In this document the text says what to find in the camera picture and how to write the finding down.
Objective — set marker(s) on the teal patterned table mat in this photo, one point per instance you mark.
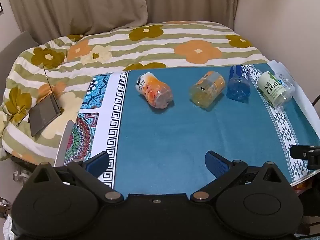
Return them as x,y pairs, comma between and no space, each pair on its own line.
175,135

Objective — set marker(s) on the grey open laptop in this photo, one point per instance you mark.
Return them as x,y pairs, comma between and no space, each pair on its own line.
43,112

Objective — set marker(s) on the blue clear plastic cup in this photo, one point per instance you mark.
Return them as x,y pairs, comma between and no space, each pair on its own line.
238,85

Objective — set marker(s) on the floral striped blanket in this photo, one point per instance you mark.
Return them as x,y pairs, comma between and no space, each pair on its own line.
175,37

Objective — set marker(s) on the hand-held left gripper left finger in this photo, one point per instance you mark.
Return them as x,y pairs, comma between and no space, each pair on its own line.
98,162

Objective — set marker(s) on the orange label clear plastic cup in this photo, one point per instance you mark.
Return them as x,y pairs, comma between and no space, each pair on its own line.
153,91

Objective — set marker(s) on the black clamp mount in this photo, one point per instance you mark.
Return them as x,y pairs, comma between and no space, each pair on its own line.
303,152

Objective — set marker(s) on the yellow label clear plastic cup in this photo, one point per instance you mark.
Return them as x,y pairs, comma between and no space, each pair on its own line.
207,90

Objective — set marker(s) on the beige pillow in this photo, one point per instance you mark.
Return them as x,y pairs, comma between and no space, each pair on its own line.
75,7

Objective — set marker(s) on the grey panel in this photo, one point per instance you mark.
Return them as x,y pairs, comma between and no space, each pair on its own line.
12,55

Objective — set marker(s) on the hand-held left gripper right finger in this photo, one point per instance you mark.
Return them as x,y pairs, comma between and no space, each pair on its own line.
215,162

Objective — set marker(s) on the white green C100 bottle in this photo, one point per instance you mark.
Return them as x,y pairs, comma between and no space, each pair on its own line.
271,90

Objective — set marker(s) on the beige curtain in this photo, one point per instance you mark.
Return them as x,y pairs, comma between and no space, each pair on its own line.
187,0

